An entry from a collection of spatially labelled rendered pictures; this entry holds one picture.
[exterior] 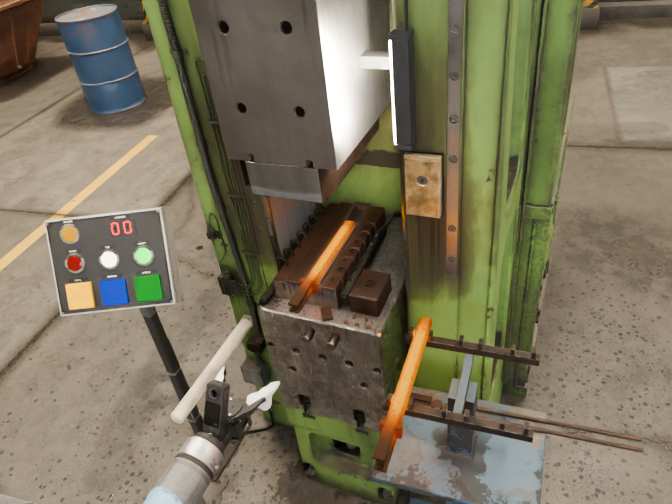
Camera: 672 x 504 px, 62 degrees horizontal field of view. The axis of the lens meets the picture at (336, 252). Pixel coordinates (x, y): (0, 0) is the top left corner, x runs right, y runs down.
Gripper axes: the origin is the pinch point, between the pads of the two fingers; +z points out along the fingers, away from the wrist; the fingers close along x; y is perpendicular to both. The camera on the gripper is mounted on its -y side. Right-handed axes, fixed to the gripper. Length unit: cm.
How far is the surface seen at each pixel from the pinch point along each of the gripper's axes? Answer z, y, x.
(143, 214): 28, -19, -47
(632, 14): 634, 95, 92
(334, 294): 33.4, 2.8, 6.8
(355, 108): 47, -46, 12
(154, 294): 16.9, 0.5, -42.1
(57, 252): 13, -12, -69
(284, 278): 34.9, 1.9, -9.5
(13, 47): 390, 62, -563
